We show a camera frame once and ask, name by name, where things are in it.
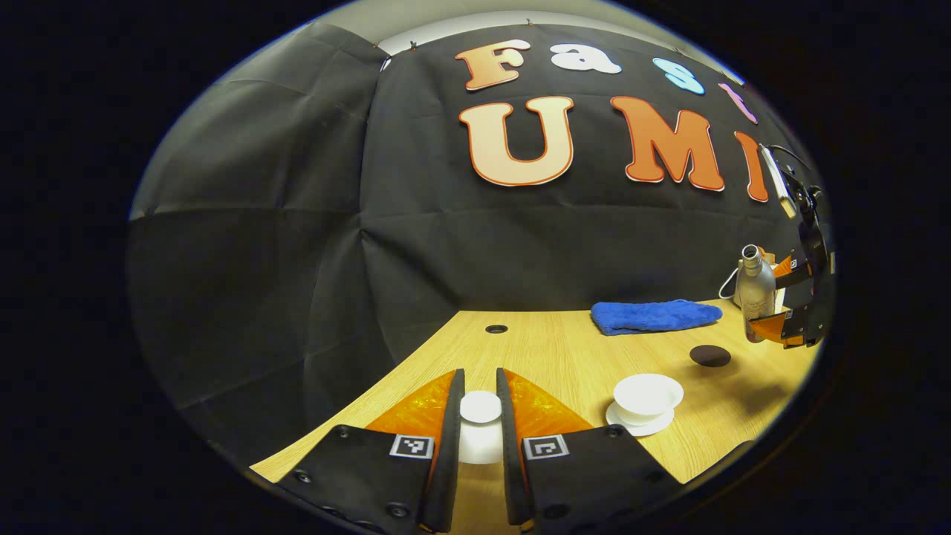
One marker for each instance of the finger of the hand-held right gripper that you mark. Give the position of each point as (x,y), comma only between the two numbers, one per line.
(791,271)
(776,327)

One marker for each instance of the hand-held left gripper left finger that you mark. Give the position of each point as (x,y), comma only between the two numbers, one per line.
(446,461)

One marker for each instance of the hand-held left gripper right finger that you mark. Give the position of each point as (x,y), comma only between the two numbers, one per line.
(513,461)

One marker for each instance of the silver water bottle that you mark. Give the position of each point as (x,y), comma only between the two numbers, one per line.
(756,290)

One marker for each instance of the dark round coaster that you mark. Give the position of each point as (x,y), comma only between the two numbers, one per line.
(710,356)

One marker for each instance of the white teacup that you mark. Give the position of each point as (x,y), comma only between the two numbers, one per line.
(646,394)

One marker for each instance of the blue towel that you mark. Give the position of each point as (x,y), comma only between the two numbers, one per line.
(654,317)

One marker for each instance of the white saucer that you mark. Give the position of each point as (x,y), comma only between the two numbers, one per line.
(657,429)

